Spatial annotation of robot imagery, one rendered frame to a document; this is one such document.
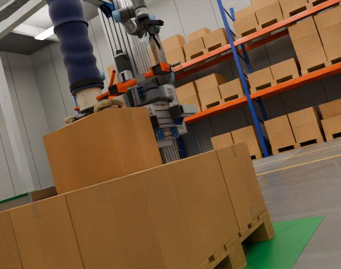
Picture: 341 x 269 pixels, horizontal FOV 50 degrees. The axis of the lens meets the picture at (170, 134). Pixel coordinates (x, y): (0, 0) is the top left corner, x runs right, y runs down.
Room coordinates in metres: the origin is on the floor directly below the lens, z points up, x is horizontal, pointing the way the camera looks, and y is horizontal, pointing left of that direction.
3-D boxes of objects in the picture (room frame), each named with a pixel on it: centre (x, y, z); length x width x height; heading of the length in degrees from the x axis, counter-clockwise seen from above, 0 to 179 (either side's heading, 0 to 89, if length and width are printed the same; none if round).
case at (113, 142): (2.39, 0.46, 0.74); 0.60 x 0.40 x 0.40; 57
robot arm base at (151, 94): (2.83, 0.04, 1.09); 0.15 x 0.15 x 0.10
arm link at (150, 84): (2.83, 0.04, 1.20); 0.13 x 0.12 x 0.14; 86
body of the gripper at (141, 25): (2.10, -0.03, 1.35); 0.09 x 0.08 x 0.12; 61
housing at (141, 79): (2.13, 0.06, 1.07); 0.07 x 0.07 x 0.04; 56
